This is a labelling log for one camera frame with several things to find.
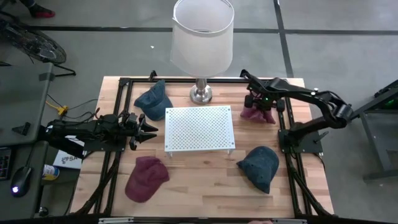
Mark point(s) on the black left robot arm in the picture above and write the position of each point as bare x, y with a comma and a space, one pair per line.
93, 130

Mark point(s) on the grey desk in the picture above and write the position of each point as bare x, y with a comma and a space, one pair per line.
18, 205
21, 99

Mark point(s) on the blue denim baseball cap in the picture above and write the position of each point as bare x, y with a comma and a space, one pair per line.
259, 168
154, 102

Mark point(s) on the black aluminium table frame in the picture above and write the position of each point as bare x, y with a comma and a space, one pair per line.
177, 80

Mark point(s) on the black flat bar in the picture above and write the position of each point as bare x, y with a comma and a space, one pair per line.
59, 146

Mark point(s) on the maroon baseball cap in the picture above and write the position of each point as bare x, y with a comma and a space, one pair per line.
144, 180
258, 117

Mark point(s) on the black computer mouse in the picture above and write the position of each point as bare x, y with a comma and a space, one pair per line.
21, 180

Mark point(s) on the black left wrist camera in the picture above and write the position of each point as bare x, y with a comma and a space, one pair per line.
132, 119

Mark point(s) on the black metal stand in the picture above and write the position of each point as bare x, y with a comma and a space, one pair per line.
377, 146

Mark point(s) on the person's foot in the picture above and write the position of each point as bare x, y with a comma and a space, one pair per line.
42, 12

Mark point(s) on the white and yellow can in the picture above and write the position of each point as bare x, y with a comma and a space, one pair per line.
51, 172

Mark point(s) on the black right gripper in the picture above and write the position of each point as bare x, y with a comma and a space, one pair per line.
264, 104

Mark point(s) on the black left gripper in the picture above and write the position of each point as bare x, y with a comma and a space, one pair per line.
136, 132

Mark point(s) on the white shade silver table lamp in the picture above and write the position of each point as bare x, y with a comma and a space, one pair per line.
202, 46

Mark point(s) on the silver metal bracket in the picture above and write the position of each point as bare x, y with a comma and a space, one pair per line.
115, 220
289, 221

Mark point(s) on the black floor fan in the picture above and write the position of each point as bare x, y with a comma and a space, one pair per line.
34, 43

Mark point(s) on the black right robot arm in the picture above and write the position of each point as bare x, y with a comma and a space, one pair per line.
311, 96

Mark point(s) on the white printed cardboard box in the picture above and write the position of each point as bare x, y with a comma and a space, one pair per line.
66, 160

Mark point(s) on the small black bracket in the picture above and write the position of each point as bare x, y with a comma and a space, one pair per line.
22, 129

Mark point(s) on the black backlit keyboard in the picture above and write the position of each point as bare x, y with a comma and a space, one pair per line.
4, 163

